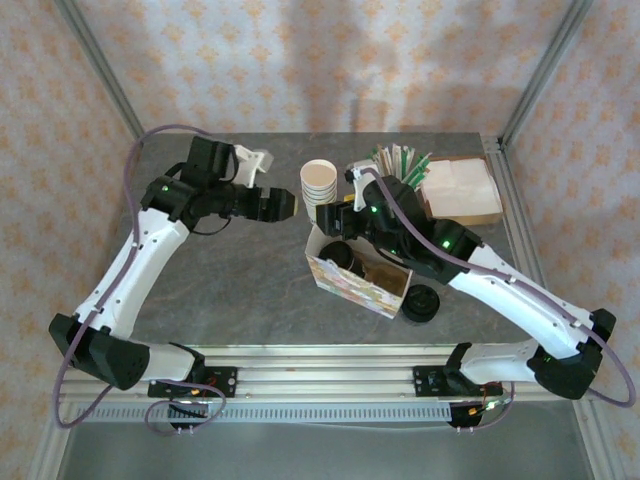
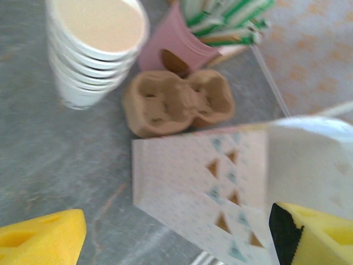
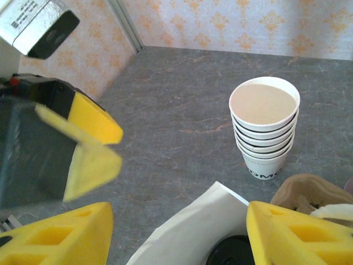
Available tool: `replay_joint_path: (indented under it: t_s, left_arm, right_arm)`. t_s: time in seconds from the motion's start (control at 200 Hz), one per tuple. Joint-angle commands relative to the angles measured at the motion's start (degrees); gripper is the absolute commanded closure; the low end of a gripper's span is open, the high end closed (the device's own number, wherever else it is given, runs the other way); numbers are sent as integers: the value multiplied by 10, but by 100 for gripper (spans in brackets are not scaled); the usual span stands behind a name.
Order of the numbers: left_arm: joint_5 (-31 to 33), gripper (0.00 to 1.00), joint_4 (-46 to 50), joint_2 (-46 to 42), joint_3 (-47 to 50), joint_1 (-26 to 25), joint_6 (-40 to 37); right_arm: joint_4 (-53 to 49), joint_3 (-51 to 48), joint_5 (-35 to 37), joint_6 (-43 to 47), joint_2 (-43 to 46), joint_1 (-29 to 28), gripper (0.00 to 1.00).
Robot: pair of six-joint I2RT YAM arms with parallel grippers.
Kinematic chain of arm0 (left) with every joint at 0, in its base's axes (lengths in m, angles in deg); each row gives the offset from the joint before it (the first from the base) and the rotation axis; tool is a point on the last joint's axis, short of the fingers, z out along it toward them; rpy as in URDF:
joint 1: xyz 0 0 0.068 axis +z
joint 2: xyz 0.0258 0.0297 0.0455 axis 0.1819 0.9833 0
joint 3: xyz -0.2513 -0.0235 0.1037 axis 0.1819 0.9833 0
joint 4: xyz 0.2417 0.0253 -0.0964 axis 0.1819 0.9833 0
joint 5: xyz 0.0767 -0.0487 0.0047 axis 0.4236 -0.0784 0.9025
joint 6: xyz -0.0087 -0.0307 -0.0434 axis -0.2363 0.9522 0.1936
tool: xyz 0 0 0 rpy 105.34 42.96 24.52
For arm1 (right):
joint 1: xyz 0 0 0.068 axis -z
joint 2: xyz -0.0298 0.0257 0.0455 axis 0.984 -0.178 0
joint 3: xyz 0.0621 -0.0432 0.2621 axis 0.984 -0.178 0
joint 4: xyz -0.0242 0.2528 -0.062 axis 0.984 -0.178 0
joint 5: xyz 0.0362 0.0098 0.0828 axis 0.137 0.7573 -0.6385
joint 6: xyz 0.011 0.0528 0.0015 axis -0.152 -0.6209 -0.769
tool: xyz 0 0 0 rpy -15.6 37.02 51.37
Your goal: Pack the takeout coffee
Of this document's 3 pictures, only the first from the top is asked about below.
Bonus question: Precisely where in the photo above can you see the aluminium frame upright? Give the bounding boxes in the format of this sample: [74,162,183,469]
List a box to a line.
[499,0,596,147]
[54,0,147,147]

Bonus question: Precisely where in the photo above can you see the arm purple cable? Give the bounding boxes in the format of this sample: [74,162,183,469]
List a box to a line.
[52,123,221,437]
[349,167,635,434]

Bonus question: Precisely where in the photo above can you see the grey slotted cable duct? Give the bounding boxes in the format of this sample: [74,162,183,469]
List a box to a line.
[73,403,454,425]

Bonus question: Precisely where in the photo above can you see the bundle of wrapped stirrers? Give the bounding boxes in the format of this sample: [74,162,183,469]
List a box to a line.
[368,143,434,187]

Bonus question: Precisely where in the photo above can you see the white napkin stack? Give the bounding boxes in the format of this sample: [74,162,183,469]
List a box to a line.
[423,159,503,214]

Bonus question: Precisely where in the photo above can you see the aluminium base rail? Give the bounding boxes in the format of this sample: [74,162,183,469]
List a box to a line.
[52,343,600,404]

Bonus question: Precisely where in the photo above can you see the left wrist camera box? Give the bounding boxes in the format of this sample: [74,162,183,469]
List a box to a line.
[233,144,275,190]

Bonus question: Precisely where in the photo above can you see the brown pulp cup carrier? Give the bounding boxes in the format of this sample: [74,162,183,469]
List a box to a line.
[363,263,410,297]

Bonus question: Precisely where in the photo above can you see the white printed paper bag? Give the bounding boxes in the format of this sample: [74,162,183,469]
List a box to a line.
[304,223,415,320]

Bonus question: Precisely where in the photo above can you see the stack of paper cups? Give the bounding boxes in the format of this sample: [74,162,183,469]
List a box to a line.
[299,158,339,226]

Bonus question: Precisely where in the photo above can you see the aluminium frame leg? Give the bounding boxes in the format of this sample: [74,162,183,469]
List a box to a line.
[572,399,626,480]
[27,399,76,480]

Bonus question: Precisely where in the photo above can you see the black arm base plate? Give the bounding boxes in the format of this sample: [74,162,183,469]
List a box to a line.
[410,364,504,399]
[147,366,239,400]

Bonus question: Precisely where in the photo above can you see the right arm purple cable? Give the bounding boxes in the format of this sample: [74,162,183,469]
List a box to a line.
[349,167,635,434]

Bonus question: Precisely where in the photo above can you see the aluminium side rail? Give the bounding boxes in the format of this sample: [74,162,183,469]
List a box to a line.
[480,133,574,361]

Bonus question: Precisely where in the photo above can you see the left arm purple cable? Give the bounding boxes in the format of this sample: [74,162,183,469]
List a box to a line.
[52,123,221,437]

